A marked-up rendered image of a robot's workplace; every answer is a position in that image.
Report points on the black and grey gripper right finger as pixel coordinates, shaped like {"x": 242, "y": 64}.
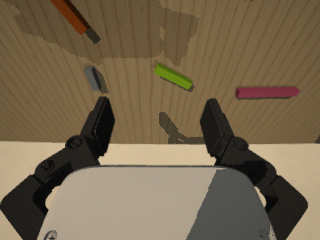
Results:
{"x": 284, "y": 204}

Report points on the orange rod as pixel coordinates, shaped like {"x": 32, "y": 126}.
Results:
{"x": 72, "y": 15}

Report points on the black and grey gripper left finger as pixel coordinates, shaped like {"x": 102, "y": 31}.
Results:
{"x": 24, "y": 206}

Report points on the grey rectangular block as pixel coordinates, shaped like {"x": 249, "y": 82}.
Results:
{"x": 92, "y": 78}

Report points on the pink rod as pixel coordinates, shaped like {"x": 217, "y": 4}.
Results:
{"x": 267, "y": 92}

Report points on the lime green rod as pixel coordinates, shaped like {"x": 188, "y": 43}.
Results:
{"x": 172, "y": 76}

